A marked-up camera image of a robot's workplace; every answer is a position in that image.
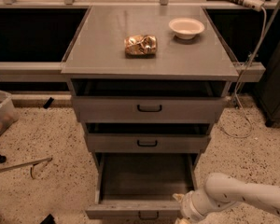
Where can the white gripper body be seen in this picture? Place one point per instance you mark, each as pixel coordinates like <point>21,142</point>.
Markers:
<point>187,206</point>

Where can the grey bottom drawer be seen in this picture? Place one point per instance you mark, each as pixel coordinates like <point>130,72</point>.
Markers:
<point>141,185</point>

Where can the grey drawer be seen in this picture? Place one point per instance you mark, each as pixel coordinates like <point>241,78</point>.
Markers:
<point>147,137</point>
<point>146,101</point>
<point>141,185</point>

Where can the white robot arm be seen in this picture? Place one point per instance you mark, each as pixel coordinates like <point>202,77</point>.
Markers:
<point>220,192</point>

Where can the grey middle drawer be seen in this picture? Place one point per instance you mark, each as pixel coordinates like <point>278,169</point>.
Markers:
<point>147,137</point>

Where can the grey metal drawer cabinet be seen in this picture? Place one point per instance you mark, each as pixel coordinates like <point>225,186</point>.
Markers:
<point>99,51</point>

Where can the grey top drawer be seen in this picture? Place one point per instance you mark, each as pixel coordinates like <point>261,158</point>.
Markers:
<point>146,101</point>

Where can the black object bottom edge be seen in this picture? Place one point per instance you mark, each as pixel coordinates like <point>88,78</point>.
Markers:
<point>48,220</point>

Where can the dark cabinet on right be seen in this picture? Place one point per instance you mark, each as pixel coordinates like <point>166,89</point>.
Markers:
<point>267,91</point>

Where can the long metal rod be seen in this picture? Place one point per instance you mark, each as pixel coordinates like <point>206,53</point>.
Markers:
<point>24,165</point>

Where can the small black floor block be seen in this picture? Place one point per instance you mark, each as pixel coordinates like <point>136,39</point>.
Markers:
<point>48,103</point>

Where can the white paper bowl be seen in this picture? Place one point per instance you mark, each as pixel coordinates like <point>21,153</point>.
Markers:
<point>186,28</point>

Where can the clear plastic storage bin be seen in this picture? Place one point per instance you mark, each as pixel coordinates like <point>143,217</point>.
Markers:
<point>8,113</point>

